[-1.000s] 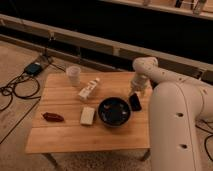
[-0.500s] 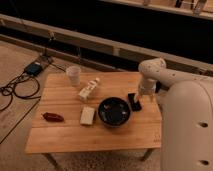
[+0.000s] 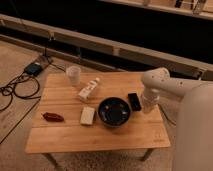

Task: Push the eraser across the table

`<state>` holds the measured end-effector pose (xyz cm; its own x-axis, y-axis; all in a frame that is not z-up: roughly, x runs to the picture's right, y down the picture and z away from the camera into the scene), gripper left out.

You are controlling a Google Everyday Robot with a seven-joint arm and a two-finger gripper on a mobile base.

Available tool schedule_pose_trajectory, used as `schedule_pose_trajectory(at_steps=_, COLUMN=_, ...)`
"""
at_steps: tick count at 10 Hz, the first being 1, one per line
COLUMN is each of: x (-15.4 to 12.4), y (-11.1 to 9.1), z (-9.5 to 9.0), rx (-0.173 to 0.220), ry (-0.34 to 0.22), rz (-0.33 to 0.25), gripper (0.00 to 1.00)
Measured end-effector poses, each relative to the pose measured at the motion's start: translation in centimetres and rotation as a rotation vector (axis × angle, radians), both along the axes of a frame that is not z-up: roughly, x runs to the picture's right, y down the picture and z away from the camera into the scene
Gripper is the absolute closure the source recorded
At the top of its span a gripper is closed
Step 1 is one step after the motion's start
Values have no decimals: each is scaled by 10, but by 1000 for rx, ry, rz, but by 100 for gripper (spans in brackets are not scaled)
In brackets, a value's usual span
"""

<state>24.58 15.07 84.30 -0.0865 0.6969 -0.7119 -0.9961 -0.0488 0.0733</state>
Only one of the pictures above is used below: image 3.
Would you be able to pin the black power adapter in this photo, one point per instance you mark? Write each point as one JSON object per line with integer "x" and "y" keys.
{"x": 33, "y": 69}

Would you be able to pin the wooden table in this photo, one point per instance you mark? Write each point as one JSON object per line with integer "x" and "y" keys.
{"x": 142, "y": 131}

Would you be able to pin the white sponge block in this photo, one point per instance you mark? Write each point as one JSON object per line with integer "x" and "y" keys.
{"x": 87, "y": 116}

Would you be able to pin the black eraser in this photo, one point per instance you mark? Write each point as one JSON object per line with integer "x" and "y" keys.
{"x": 134, "y": 102}

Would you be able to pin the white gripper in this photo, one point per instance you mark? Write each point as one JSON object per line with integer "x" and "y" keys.
{"x": 149, "y": 99}

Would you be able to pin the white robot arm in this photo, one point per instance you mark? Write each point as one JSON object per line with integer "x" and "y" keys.
{"x": 194, "y": 131}

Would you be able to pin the white small bottle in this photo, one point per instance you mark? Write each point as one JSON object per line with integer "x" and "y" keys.
{"x": 86, "y": 91}

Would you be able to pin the clear plastic cup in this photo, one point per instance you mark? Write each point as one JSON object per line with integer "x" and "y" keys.
{"x": 73, "y": 72}

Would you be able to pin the black bowl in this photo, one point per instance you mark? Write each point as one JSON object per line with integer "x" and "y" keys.
{"x": 114, "y": 111}

